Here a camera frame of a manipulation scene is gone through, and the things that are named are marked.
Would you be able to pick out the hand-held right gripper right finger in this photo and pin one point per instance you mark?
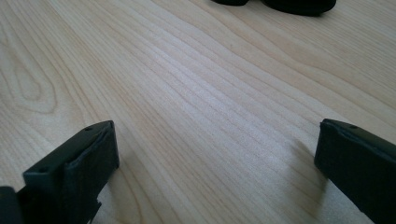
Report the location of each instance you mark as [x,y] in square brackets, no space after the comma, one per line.
[361,168]

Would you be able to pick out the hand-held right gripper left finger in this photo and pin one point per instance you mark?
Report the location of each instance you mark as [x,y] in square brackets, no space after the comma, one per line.
[77,174]

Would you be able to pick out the black cloth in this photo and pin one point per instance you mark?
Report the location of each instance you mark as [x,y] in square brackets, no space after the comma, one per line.
[299,6]

